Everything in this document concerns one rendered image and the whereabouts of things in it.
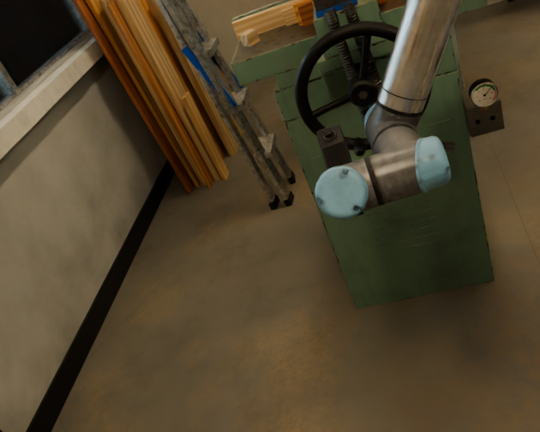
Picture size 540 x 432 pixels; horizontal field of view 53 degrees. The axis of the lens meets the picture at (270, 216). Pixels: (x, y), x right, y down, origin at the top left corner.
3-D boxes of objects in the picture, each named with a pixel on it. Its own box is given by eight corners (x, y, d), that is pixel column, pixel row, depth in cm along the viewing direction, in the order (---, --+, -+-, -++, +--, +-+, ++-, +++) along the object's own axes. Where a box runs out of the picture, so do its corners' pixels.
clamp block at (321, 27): (323, 61, 122) (310, 22, 117) (322, 41, 133) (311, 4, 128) (388, 39, 118) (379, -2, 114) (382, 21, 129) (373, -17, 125)
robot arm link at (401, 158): (427, 114, 83) (357, 137, 85) (447, 147, 74) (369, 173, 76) (437, 157, 87) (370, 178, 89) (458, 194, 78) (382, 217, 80)
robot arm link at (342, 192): (381, 211, 76) (321, 229, 77) (378, 204, 87) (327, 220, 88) (363, 157, 75) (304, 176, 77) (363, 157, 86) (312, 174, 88)
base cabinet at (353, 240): (354, 310, 180) (282, 124, 142) (345, 209, 227) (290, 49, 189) (496, 281, 169) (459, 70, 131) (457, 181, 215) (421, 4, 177)
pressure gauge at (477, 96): (473, 117, 131) (468, 87, 127) (470, 111, 134) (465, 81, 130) (501, 110, 129) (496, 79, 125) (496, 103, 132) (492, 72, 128)
